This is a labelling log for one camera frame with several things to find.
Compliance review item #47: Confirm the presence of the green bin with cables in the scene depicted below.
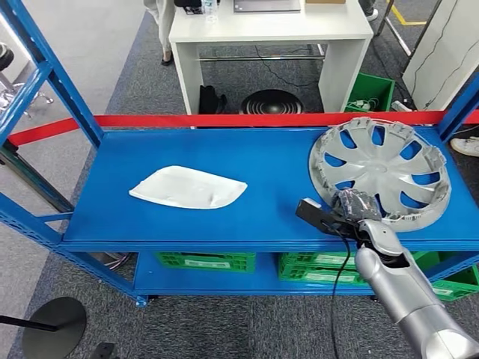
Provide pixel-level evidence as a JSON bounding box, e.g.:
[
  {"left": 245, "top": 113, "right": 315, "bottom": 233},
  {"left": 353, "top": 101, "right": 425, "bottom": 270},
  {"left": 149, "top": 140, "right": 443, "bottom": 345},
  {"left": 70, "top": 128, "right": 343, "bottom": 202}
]
[{"left": 344, "top": 73, "right": 395, "bottom": 114}]

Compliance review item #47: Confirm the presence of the person's white shoe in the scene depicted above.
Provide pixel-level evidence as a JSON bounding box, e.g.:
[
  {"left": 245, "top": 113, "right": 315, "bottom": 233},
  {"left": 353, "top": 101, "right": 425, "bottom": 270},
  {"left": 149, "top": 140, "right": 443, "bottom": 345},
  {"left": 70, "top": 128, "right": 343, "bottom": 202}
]
[{"left": 450, "top": 137, "right": 479, "bottom": 159}]

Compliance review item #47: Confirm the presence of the black bag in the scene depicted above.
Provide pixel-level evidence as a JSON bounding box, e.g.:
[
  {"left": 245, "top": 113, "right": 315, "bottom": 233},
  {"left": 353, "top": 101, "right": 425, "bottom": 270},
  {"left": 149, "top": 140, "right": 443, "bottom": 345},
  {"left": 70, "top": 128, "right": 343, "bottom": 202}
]
[{"left": 199, "top": 85, "right": 227, "bottom": 116}]

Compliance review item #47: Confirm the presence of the grey plastic wheel hubcap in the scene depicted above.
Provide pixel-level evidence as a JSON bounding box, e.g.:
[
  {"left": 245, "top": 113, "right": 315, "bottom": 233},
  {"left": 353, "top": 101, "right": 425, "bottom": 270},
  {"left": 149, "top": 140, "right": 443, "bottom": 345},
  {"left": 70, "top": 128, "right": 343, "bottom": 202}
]
[{"left": 308, "top": 117, "right": 453, "bottom": 234}]

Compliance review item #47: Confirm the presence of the white panel board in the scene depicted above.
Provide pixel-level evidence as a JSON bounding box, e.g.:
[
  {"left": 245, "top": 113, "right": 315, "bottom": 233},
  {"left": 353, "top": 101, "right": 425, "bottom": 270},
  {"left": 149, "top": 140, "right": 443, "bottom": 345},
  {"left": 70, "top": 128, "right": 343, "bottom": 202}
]
[{"left": 402, "top": 0, "right": 479, "bottom": 111}]

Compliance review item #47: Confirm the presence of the black desk item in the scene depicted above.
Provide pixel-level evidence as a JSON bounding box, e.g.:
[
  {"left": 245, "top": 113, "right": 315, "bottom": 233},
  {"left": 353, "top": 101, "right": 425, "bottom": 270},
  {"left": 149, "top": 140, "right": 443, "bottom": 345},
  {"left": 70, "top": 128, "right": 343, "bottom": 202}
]
[{"left": 174, "top": 0, "right": 205, "bottom": 15}]

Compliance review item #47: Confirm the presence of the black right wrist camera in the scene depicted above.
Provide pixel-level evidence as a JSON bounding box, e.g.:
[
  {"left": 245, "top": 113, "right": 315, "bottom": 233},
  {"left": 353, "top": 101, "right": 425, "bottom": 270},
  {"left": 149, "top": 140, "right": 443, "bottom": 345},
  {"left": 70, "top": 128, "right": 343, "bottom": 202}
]
[{"left": 295, "top": 197, "right": 360, "bottom": 239}]

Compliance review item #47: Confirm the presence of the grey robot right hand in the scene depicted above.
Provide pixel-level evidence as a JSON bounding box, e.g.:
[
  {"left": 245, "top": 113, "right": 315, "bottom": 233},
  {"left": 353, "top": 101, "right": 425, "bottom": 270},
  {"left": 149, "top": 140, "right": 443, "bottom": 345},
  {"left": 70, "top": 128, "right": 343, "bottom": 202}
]
[{"left": 331, "top": 188, "right": 382, "bottom": 224}]

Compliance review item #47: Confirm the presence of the black camera cable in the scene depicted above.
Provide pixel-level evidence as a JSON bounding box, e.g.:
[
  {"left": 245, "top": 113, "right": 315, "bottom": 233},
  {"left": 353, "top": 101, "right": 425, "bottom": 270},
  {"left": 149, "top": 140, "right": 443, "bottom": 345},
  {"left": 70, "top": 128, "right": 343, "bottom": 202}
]
[{"left": 329, "top": 225, "right": 353, "bottom": 359}]

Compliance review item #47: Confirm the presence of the steel stand leg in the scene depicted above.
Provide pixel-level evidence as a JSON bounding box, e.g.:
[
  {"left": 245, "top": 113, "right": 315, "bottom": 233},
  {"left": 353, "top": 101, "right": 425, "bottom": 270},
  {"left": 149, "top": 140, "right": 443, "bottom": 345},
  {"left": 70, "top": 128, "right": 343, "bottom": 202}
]
[{"left": 375, "top": 0, "right": 413, "bottom": 56}]

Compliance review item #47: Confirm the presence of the grey laptop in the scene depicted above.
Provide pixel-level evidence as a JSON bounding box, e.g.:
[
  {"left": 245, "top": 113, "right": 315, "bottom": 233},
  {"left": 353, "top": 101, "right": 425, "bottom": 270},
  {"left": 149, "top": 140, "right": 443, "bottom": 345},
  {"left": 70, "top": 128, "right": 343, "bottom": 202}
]
[{"left": 233, "top": 0, "right": 302, "bottom": 13}]

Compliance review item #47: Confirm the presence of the person's foot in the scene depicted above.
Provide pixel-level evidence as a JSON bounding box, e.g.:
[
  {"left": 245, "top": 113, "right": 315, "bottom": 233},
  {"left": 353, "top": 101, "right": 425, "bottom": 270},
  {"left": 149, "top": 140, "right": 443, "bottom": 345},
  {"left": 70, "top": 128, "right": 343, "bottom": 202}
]
[{"left": 359, "top": 0, "right": 379, "bottom": 22}]

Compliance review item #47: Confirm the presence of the white plastic car part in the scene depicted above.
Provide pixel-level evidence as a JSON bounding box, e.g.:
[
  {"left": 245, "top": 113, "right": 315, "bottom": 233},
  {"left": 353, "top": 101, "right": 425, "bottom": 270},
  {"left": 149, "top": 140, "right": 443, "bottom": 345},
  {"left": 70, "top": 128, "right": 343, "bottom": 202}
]
[{"left": 128, "top": 165, "right": 249, "bottom": 211}]

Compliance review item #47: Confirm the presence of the black stanchion post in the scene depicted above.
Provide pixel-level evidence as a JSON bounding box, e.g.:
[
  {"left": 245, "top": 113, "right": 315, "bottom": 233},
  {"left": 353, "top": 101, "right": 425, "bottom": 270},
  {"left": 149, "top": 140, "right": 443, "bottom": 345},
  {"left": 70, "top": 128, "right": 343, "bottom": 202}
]
[{"left": 0, "top": 296, "right": 88, "bottom": 359}]

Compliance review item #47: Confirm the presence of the blue metal shelf rack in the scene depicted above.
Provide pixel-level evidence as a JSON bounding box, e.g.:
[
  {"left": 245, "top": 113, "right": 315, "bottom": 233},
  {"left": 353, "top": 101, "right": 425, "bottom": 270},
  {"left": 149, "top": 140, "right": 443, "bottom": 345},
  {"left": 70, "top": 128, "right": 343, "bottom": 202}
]
[{"left": 0, "top": 0, "right": 479, "bottom": 308}]

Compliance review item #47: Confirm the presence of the red barrier belt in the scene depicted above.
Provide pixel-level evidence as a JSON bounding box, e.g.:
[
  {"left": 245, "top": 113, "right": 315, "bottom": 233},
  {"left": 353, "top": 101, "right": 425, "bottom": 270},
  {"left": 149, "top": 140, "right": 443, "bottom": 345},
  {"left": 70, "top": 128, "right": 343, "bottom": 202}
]
[{"left": 8, "top": 109, "right": 479, "bottom": 148}]

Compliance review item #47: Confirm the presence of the black ribbed stool seat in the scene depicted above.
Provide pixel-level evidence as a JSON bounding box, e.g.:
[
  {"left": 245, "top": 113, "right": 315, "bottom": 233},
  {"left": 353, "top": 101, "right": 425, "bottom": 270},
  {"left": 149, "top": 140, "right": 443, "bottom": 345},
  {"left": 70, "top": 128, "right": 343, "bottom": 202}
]
[{"left": 240, "top": 89, "right": 304, "bottom": 116}]

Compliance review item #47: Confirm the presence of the green open plastic crate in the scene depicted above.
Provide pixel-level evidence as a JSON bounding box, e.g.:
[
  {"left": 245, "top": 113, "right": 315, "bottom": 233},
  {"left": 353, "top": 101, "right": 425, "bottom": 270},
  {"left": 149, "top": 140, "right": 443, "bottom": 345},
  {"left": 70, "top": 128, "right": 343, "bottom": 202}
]
[{"left": 413, "top": 250, "right": 479, "bottom": 303}]

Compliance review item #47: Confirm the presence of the clear water bottle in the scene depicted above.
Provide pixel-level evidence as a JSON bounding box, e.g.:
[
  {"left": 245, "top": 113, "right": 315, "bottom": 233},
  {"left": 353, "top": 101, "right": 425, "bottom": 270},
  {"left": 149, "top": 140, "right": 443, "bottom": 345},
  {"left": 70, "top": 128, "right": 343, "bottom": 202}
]
[{"left": 203, "top": 0, "right": 218, "bottom": 23}]

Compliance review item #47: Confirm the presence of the white desk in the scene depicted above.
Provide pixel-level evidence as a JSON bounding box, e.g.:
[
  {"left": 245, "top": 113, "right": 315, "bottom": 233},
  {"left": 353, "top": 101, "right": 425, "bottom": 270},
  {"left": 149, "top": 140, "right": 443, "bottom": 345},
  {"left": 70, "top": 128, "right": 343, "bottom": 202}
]
[{"left": 169, "top": 0, "right": 374, "bottom": 116}]

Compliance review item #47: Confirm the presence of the person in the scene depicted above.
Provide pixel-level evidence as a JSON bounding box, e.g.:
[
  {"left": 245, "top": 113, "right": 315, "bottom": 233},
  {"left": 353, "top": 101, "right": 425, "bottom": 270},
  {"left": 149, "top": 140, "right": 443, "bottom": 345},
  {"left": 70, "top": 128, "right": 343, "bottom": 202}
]
[{"left": 144, "top": 0, "right": 177, "bottom": 67}]

